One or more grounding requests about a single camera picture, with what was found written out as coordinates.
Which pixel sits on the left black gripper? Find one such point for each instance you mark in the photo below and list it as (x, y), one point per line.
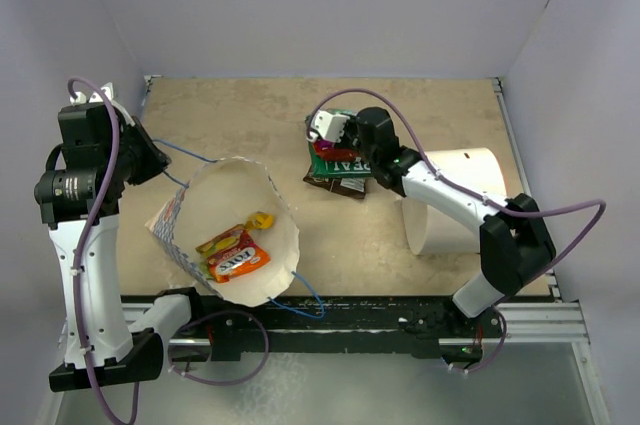
(157, 160)

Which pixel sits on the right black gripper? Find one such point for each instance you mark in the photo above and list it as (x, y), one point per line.
(350, 123)

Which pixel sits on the green Real crisps bag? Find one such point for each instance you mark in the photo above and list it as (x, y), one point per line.
(338, 169)

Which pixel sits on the purple candy bag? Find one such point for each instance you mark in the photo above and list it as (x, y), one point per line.
(322, 146)

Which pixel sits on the brown snack packet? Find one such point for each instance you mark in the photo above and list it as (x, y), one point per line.
(347, 187)

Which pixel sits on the blue checkered paper bag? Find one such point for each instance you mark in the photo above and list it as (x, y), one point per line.
(221, 194)

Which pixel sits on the orange Fox's candy bag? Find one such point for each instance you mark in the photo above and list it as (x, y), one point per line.
(232, 254)

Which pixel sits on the yellow M&M's bag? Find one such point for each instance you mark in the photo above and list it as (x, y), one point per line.
(259, 221)

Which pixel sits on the red Doritos bag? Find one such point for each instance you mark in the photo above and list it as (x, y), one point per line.
(337, 154)

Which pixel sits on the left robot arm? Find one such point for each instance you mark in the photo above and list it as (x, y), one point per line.
(78, 194)

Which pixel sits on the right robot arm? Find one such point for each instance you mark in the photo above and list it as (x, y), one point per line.
(514, 242)

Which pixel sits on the white cylindrical container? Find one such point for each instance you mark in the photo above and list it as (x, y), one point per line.
(439, 219)

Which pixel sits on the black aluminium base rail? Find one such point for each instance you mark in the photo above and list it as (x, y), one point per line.
(423, 327)

